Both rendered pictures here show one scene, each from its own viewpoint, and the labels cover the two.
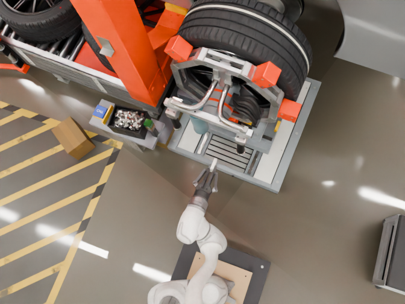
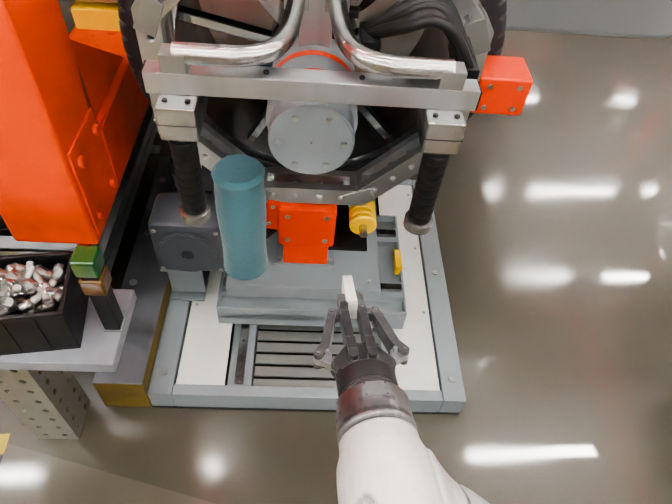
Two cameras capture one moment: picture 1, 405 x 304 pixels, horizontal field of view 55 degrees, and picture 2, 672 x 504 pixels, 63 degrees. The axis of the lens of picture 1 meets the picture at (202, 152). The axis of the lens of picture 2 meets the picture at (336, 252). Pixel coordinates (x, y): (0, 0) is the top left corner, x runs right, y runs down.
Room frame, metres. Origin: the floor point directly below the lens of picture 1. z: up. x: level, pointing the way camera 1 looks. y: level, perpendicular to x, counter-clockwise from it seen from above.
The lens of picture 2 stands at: (0.17, 0.33, 1.36)
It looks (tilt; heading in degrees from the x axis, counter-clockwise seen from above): 50 degrees down; 314
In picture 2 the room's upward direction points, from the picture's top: 6 degrees clockwise
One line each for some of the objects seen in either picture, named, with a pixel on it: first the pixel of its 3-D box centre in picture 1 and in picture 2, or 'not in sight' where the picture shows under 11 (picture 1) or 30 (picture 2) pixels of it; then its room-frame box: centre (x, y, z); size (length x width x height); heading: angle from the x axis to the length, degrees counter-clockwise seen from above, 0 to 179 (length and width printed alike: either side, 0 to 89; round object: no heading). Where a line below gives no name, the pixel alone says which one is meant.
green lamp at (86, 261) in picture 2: (148, 123); (87, 261); (0.83, 0.23, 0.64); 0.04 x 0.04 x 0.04; 49
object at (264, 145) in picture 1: (243, 115); (313, 265); (0.90, -0.33, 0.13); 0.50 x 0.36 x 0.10; 49
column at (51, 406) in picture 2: (132, 134); (35, 380); (0.98, 0.40, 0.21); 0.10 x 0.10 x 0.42; 49
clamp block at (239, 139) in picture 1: (243, 134); (439, 118); (0.52, -0.20, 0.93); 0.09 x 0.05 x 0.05; 139
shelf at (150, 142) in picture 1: (126, 123); (10, 325); (0.96, 0.38, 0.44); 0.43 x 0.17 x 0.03; 49
